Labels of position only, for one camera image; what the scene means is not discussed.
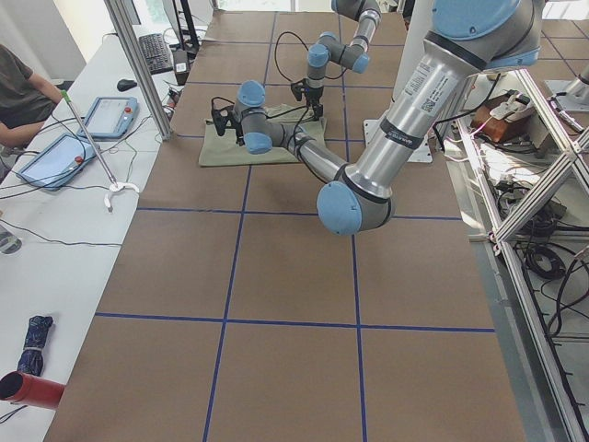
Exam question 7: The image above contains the brown box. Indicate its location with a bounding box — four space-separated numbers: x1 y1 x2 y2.
470 96 536 143

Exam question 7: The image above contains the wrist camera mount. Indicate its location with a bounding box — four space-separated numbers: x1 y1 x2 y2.
211 105 234 136
290 79 307 101

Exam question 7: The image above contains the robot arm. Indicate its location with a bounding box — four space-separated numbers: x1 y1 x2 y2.
228 1 544 236
303 0 382 120

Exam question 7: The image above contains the black keyboard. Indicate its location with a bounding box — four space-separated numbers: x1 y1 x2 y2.
138 33 173 75

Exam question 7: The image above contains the black braided right cable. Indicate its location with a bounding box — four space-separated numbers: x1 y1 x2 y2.
273 30 351 88

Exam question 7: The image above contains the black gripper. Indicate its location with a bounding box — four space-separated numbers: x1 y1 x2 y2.
304 85 323 121
230 117 244 146

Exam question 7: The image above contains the floor cable coil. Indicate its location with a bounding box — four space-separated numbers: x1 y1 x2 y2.
524 238 572 280

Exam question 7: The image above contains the blue teach pendant near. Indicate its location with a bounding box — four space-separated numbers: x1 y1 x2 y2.
17 134 96 191

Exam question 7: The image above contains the blue teach pendant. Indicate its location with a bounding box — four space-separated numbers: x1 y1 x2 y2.
17 134 96 191
83 97 138 141

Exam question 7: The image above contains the red cylinder tube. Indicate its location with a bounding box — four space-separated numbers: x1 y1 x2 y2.
1 371 65 410

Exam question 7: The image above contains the folded dark blue umbrella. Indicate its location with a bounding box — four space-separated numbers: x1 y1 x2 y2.
17 315 53 377

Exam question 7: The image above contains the aluminium frame truss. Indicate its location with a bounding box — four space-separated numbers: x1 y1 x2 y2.
456 68 588 441

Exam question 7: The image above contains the black power adapter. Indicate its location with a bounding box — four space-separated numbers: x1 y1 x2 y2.
172 49 191 86

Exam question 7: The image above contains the black computer mouse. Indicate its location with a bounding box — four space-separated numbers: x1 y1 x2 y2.
116 79 137 92

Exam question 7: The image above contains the grabber stick green tip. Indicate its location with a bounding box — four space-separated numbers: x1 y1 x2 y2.
60 89 140 213

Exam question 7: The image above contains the aluminium frame post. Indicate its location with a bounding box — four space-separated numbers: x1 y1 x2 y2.
104 0 172 141

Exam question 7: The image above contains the blue teach pendant far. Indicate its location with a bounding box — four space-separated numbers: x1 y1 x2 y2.
83 97 138 141

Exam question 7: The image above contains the seated person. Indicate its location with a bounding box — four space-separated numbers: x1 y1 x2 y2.
1 45 63 148

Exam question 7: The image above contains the olive green long-sleeve shirt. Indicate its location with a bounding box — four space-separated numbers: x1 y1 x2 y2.
199 104 328 167

